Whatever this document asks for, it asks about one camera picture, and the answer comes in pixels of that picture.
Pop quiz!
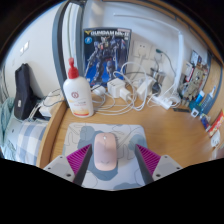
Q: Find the orange chips can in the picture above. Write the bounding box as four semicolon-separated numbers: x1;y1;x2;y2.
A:
208;109;224;139

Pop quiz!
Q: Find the white cable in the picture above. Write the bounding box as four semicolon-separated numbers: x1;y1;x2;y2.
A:
96;60;150;116

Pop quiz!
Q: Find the pink computer mouse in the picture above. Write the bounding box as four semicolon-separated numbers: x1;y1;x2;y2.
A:
93;132;120;171

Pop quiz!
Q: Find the black bag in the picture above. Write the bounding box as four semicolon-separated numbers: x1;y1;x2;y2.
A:
13;63;43;121

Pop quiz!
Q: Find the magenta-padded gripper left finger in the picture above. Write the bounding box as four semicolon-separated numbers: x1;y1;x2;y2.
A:
43;143;94;187

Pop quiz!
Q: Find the clear glass cup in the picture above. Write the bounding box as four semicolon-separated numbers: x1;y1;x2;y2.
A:
149;67;167;85

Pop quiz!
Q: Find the white red-capped lotion bottle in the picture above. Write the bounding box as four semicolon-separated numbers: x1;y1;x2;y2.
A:
62;57;95;119

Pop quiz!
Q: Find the white wall socket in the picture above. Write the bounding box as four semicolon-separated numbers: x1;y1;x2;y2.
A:
132;40;152;59

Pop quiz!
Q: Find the white charger block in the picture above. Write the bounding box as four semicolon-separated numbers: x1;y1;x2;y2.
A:
107;78;125;99
119;87;135;101
135;77;156;100

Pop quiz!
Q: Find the robot model kit box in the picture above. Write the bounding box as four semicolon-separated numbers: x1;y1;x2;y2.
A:
82;27;133;89

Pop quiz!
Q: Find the blue plaid pillow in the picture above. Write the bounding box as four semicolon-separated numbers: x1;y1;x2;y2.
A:
3;119;50;166

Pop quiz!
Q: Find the black ruler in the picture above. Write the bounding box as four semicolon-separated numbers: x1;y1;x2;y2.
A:
172;107;191;114

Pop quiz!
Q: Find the white blue-capped tube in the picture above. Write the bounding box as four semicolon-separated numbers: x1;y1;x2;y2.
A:
194;90;205;105

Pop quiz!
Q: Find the white light switch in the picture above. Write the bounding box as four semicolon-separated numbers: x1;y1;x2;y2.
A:
19;40;31;56

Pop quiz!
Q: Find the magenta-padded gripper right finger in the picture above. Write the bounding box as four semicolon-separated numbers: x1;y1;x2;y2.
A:
133;143;184;185

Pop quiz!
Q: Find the colourful figure box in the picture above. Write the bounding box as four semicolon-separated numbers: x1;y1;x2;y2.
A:
189;49;212;88

